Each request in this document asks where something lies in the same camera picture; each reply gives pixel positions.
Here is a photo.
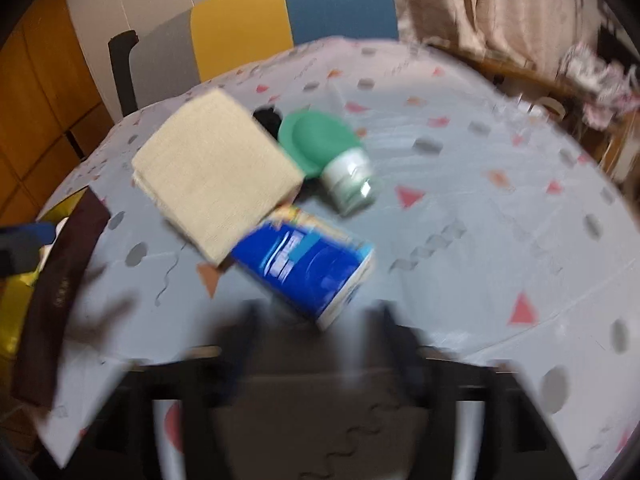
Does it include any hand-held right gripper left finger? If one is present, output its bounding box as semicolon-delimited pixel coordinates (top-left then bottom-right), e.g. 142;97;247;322
75;302;267;480

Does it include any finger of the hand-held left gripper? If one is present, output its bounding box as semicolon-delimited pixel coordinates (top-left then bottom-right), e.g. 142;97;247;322
0;222;57;279

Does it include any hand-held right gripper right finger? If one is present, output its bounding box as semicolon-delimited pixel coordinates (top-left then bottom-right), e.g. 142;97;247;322
371;301;567;480

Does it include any brown box with gold lining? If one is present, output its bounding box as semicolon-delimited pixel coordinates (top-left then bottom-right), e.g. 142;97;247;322
0;187;112;409

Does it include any blue cardboard box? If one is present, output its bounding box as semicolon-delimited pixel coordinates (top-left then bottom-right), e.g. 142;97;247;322
230;206;377;332

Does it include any beige cloth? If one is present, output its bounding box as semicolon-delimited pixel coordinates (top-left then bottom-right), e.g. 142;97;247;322
131;87;307;267

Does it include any white jar with green label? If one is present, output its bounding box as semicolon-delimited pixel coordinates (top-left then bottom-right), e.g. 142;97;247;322
319;147;379;217

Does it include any black sock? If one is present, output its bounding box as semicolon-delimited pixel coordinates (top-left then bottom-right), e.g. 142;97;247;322
252;106;285;137

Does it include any patterned plastic tablecloth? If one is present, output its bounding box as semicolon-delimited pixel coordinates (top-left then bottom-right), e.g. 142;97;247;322
35;35;640;480

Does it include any orange wooden cabinet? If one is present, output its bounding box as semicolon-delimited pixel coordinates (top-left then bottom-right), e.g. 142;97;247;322
0;0;117;228

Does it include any grey yellow blue chair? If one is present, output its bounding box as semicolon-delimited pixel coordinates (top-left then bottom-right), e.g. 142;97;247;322
108;0;401;117

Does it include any wooden side table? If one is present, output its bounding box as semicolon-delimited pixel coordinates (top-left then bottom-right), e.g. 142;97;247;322
434;44;628;177

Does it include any pile of pink white clothes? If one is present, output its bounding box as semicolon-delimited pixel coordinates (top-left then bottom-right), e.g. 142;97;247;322
556;41;640;130

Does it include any beige patterned curtain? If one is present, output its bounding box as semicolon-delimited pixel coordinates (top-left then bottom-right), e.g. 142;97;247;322
394;0;603;82

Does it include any white ring-shaped cable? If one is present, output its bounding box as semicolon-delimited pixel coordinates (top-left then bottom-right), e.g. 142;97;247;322
520;94;567;122

